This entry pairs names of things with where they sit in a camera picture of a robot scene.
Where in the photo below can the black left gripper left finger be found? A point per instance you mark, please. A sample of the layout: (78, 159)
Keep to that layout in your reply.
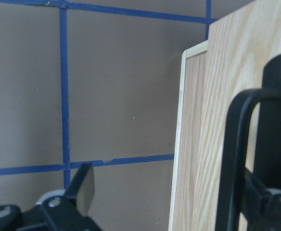
(81, 189)

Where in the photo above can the light wooden drawer cabinet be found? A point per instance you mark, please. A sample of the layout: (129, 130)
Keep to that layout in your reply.
(239, 46)

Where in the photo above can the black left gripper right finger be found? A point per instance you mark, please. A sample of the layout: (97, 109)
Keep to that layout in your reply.
(241, 192)

